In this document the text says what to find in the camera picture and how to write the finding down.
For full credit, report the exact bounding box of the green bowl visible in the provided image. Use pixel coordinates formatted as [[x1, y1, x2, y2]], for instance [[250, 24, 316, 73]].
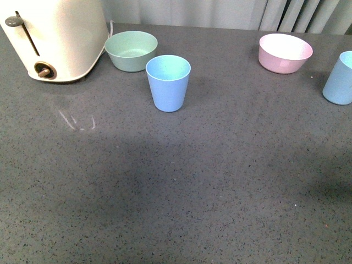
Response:
[[104, 31, 158, 72]]

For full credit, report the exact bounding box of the grey curtain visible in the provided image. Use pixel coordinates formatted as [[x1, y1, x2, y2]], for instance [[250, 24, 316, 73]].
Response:
[[102, 0, 351, 35]]

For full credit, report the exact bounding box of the white two-slot toaster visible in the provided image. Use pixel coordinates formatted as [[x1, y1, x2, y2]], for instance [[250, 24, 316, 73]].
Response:
[[1, 1, 109, 83]]

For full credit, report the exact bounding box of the light blue cup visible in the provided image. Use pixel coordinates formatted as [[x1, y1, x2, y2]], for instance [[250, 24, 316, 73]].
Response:
[[322, 51, 352, 105]]

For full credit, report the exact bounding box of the pink bowl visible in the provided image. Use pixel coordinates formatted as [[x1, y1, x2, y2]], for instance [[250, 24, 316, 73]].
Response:
[[258, 33, 313, 74]]

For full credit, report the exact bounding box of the white toaster power cord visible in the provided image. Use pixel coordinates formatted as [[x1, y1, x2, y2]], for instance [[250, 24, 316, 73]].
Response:
[[97, 19, 115, 57]]

